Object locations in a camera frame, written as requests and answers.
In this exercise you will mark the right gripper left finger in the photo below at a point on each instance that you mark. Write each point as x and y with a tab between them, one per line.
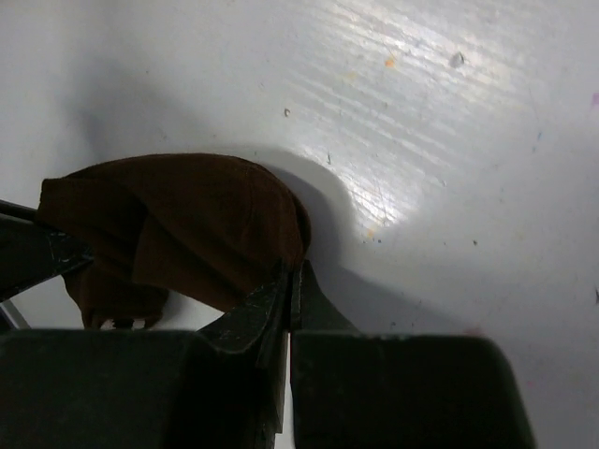
222	386

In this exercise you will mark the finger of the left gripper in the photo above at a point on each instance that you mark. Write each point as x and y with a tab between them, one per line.
32	253

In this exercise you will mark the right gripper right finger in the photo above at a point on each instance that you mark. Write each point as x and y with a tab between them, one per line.
356	390

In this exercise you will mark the brown striped-cuff sock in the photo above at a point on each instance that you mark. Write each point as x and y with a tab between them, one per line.
208	226

